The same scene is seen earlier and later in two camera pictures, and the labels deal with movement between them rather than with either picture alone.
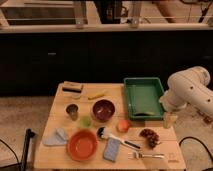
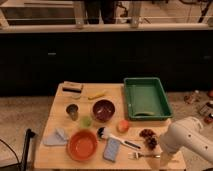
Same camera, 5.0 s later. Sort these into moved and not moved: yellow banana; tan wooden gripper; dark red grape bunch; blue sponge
Moved: tan wooden gripper
Not moved: dark red grape bunch; yellow banana; blue sponge
